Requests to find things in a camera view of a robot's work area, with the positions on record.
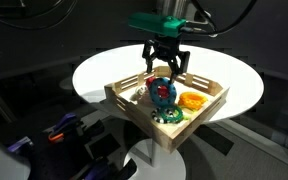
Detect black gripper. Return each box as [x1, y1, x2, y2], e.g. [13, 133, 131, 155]
[141, 33, 191, 84]

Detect blue dotted ring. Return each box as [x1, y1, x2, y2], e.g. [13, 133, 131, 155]
[148, 77, 178, 108]

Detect wooden slatted tray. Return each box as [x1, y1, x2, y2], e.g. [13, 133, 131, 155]
[103, 65, 231, 154]

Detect black floor mat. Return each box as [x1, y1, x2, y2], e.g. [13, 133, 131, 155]
[85, 133, 122, 160]
[193, 124, 235, 156]

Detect orange clip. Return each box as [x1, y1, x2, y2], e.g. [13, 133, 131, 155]
[48, 132, 65, 143]

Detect red ribbed ring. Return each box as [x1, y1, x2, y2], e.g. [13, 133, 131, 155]
[145, 76, 170, 100]

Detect clear plastic ring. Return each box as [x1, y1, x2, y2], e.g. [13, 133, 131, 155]
[130, 84, 150, 101]

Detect orange bumpy ring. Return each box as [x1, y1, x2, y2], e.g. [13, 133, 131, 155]
[177, 91, 209, 111]

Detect teal green ring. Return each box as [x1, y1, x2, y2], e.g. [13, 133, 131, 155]
[157, 104, 184, 123]

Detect black and white striped ring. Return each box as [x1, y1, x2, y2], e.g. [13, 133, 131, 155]
[151, 108, 172, 124]

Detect black camera cable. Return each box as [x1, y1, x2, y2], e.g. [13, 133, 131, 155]
[180, 0, 258, 36]

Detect white table pedestal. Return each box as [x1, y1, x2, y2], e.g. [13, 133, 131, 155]
[123, 138, 187, 180]

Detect purple handled clamp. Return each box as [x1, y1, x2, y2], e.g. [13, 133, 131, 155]
[7, 136, 35, 154]
[83, 158, 112, 180]
[52, 113, 79, 133]

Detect black hanging cable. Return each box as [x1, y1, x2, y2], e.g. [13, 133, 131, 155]
[0, 0, 78, 32]

